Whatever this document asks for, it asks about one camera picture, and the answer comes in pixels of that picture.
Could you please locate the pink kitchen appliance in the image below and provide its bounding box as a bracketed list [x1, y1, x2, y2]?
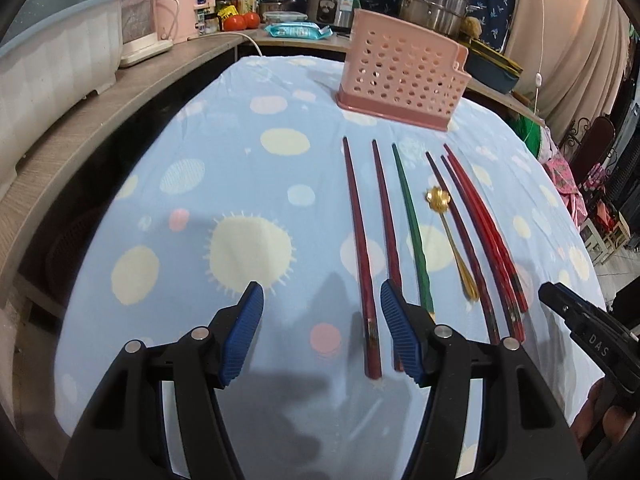
[151, 0, 219, 44]

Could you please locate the dark red chopstick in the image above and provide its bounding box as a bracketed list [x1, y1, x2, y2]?
[425, 151, 501, 345]
[371, 140, 405, 373]
[342, 136, 383, 380]
[440, 155, 525, 344]

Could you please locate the blue baking dish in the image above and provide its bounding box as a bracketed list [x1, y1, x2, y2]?
[462, 41, 522, 94]

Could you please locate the dark metal chair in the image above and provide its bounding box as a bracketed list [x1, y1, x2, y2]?
[564, 116, 617, 188]

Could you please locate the white plastic tub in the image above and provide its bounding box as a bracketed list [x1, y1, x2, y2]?
[0, 0, 127, 183]

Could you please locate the gold flower spoon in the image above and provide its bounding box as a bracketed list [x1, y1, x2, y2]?
[424, 186, 480, 304]

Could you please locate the stainless steel steamer pot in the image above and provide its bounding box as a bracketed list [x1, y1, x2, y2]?
[398, 0, 472, 39]

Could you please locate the white cable with switch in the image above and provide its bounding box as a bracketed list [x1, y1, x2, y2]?
[527, 0, 547, 113]

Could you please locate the person's right hand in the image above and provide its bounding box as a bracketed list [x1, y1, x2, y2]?
[570, 375, 640, 456]

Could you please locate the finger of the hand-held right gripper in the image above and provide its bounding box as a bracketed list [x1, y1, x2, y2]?
[539, 282, 640, 396]

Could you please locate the pink floral cloth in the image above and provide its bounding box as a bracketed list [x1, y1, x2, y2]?
[544, 154, 590, 232]

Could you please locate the beige curtain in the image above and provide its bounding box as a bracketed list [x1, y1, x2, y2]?
[477, 0, 632, 142]

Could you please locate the silver rice cooker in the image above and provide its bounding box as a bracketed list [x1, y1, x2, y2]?
[305, 0, 360, 32]

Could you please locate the green chopstick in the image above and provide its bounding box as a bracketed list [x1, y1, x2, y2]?
[391, 143, 436, 322]

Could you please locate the clear glass container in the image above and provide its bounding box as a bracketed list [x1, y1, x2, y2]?
[262, 10, 309, 25]

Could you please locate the pink perforated utensil basket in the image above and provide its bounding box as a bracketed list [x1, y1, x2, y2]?
[335, 8, 473, 132]

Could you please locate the blue wet wipes packet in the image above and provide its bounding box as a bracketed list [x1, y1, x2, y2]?
[263, 21, 334, 41]

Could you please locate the green cloth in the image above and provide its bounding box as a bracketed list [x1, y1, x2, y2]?
[514, 111, 545, 155]

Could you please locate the blue dotted tablecloth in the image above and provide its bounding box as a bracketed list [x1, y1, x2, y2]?
[52, 54, 609, 480]

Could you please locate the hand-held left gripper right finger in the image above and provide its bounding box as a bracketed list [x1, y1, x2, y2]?
[379, 280, 587, 480]

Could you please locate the white power cable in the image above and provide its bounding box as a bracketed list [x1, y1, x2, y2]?
[159, 31, 264, 57]

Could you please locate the white countertop appliance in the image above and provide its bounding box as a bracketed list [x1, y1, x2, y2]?
[119, 0, 177, 69]

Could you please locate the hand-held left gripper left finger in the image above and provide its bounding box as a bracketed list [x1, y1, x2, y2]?
[59, 281, 265, 480]

